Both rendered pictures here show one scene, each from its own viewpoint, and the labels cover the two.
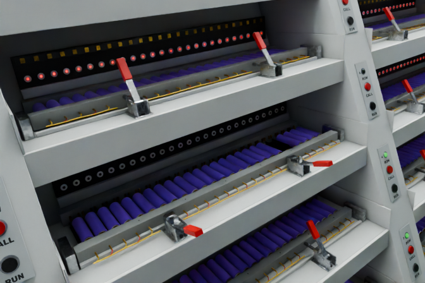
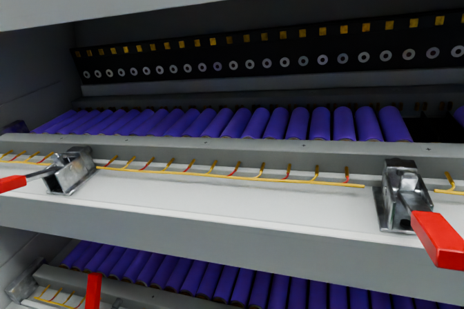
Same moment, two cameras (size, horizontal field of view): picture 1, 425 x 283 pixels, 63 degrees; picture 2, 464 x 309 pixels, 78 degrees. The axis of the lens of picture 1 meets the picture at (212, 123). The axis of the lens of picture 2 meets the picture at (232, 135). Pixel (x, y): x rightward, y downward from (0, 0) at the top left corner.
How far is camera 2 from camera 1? 50 cm
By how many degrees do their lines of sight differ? 49
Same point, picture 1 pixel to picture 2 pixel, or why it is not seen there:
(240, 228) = (158, 239)
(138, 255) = not seen: hidden behind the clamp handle
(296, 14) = not seen: outside the picture
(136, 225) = (50, 143)
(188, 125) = not seen: outside the picture
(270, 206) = (239, 243)
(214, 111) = not seen: outside the picture
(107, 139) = not seen: outside the picture
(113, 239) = (27, 145)
